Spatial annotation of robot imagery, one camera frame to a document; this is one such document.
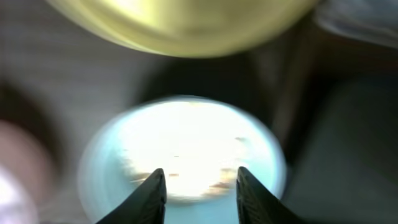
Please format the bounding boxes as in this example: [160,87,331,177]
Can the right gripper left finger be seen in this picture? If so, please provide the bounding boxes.
[96,168,167,224]

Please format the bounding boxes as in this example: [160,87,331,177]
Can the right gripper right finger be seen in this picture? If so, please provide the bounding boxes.
[236,166,305,224]

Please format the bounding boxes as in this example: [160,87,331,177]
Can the blue bowl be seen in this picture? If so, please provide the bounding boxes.
[78,96,287,223]

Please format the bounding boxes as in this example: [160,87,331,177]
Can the black waste tray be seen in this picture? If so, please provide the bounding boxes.
[284,76,397,223]

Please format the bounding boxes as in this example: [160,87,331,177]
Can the pink bowl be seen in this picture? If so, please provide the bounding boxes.
[1,120,55,224]

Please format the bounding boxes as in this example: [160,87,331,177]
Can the dark brown serving tray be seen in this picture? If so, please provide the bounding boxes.
[1,1,275,223]

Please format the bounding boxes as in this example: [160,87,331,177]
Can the yellow plate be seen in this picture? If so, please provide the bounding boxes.
[48,0,318,58]

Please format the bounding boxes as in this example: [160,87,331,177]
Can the clear plastic bin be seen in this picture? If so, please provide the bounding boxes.
[315,0,397,49]

